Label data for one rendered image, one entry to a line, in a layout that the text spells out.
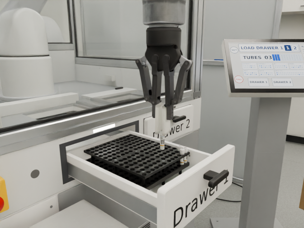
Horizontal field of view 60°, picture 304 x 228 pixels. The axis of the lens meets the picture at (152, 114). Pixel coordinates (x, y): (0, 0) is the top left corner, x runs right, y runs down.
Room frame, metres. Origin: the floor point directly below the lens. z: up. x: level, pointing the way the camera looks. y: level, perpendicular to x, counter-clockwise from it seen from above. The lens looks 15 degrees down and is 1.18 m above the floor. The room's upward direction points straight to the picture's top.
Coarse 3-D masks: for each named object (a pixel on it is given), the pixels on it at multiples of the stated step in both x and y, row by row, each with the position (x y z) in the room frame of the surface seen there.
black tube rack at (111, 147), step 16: (112, 144) 0.70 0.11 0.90; (128, 144) 0.70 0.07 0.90; (144, 144) 0.70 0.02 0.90; (96, 160) 0.66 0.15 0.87; (112, 160) 0.59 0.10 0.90; (128, 160) 0.60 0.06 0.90; (144, 160) 0.59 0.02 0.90; (160, 160) 0.59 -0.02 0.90; (128, 176) 0.57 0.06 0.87; (160, 176) 0.57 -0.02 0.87
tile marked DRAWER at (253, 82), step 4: (248, 80) 1.22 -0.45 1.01; (252, 80) 1.22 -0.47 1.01; (256, 80) 1.22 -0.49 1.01; (260, 80) 1.22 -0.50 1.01; (264, 80) 1.22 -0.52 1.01; (252, 84) 1.21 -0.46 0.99; (256, 84) 1.21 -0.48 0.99; (260, 84) 1.21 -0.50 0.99; (264, 84) 1.21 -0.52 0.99; (268, 84) 1.21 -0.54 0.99
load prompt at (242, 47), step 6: (240, 48) 1.34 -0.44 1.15; (246, 48) 1.34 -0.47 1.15; (252, 48) 1.34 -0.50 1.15; (258, 48) 1.34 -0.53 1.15; (264, 48) 1.34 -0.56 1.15; (270, 48) 1.34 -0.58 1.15; (276, 48) 1.34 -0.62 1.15; (282, 48) 1.34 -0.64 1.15; (288, 48) 1.34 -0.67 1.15; (294, 48) 1.34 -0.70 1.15
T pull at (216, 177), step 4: (208, 172) 0.51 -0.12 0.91; (212, 172) 0.51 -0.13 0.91; (216, 172) 0.51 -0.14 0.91; (220, 172) 0.51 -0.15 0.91; (224, 172) 0.51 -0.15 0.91; (228, 172) 0.51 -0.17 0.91; (204, 176) 0.50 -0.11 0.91; (208, 176) 0.50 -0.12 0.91; (212, 176) 0.49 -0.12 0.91; (216, 176) 0.49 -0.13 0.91; (220, 176) 0.49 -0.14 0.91; (224, 176) 0.50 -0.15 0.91; (212, 180) 0.47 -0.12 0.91; (216, 180) 0.47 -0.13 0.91; (220, 180) 0.49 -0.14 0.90; (208, 184) 0.47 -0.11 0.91; (212, 184) 0.46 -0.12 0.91; (216, 184) 0.47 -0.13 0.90
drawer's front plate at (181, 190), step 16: (208, 160) 0.53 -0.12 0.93; (224, 160) 0.58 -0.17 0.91; (192, 176) 0.47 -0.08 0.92; (160, 192) 0.41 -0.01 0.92; (176, 192) 0.43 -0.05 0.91; (192, 192) 0.47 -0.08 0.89; (208, 192) 0.53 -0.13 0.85; (160, 208) 0.41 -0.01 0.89; (176, 208) 0.43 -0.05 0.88; (160, 224) 0.41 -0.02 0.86
